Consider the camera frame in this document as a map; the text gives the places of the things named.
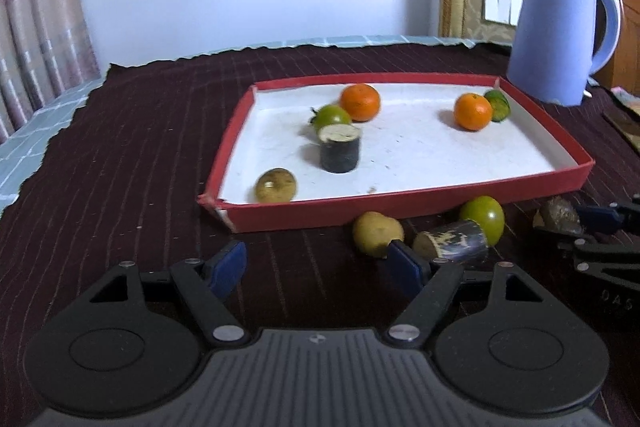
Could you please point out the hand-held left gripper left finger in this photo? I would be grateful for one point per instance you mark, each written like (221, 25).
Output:
(228, 268)

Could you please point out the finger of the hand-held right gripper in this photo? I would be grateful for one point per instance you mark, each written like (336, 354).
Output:
(600, 248)
(597, 218)

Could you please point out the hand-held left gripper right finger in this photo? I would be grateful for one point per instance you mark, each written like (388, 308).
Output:
(401, 269)

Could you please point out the brown water chestnut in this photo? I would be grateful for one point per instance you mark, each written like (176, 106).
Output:
(557, 213)

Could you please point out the brownish yellow round fruit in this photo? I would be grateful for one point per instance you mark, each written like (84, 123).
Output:
(275, 186)

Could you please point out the red cardboard tray white inside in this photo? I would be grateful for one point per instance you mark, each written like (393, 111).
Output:
(425, 157)

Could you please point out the dark sugarcane piece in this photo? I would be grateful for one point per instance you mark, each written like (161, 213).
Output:
(455, 247)
(340, 152)

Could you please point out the small green-yellow citrus fruit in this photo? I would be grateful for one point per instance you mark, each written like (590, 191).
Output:
(500, 105)

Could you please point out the large orange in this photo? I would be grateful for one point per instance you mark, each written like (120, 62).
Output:
(360, 102)

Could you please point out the dark flat object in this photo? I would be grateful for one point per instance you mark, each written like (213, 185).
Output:
(622, 124)

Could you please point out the yellow-green tomato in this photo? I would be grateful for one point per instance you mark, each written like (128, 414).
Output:
(485, 217)

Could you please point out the pale printed packet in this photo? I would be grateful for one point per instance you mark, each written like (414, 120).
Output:
(627, 99)

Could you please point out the dark striped cloth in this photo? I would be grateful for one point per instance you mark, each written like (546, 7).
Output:
(125, 182)

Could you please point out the small orange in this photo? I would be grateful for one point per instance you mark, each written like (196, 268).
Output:
(472, 112)

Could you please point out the green tomato with stem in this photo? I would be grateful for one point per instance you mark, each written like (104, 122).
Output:
(331, 117)

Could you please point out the wooden chair back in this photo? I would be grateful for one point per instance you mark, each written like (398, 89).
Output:
(625, 37)

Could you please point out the blue electric kettle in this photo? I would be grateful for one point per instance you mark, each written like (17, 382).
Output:
(555, 32)

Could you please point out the pink patterned curtain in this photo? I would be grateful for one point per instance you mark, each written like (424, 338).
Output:
(35, 7)

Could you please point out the white wall switch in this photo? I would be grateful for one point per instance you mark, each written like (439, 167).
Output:
(500, 7)

